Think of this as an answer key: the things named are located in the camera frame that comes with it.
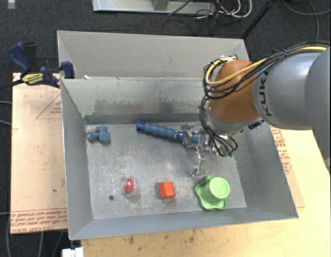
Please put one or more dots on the black cylinder on white bracket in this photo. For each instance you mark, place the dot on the black cylinder on white bracket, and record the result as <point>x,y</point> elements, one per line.
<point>254,125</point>

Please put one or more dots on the grey metal bin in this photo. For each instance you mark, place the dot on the grey metal bin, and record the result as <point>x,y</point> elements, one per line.
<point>144,165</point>

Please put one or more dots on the orange-red cube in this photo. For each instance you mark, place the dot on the orange-red cube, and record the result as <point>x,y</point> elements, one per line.
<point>166,190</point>

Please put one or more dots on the brown cardboard board, red print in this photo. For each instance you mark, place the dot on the brown cardboard board, red print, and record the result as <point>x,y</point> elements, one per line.
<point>37,154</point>

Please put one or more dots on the green flower-shaped cup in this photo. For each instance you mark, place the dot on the green flower-shaped cup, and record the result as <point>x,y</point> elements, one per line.
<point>214,193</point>

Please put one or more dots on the red ball in clear shell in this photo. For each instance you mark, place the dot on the red ball in clear shell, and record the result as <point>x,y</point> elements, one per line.
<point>129,185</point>

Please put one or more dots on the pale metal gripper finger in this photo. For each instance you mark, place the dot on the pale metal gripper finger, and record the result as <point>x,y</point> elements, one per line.
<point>198,165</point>
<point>188,132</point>

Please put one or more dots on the teal toy figure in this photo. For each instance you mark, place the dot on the teal toy figure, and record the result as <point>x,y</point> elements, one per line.
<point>101,135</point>

